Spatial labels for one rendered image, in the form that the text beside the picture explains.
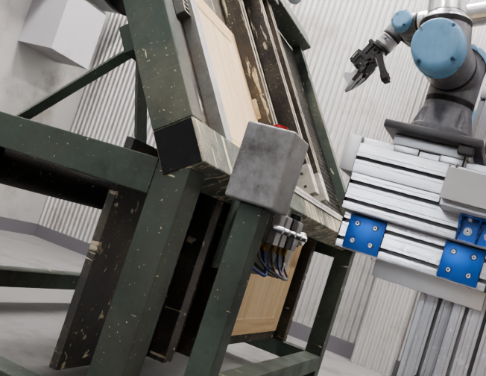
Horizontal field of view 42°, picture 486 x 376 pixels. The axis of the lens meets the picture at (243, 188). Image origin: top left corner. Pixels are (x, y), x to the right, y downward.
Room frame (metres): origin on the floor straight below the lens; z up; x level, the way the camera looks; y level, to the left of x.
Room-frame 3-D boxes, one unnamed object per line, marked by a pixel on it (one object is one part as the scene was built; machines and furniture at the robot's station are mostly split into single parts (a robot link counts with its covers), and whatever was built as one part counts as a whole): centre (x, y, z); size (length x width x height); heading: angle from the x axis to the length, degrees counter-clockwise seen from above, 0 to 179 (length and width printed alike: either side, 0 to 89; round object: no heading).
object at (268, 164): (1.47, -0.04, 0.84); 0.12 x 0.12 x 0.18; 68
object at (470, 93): (1.51, -0.41, 1.20); 0.13 x 0.12 x 0.14; 146
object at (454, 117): (1.52, -0.41, 1.09); 0.15 x 0.15 x 0.10
